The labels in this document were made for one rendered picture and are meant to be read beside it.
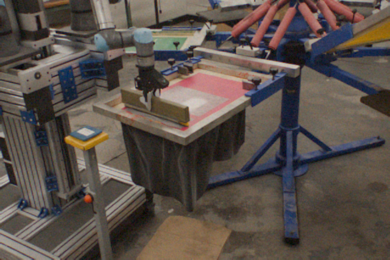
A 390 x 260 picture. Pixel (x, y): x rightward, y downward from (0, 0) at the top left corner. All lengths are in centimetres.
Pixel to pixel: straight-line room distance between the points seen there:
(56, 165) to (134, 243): 67
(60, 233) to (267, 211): 128
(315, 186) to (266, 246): 72
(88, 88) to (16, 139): 50
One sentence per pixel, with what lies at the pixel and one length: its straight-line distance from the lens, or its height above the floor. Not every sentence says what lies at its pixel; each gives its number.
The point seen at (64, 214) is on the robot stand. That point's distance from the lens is 276.
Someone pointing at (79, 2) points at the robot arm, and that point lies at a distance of 236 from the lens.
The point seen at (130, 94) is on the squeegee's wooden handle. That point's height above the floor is 104.
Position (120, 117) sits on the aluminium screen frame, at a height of 98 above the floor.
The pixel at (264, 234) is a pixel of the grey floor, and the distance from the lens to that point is 277.
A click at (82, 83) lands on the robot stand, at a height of 101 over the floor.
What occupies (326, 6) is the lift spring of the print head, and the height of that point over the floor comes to 123.
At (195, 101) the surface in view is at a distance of 213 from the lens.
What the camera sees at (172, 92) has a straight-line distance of 226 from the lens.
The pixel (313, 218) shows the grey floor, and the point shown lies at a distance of 293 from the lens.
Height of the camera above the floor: 181
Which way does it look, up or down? 26 degrees down
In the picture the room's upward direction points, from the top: 3 degrees counter-clockwise
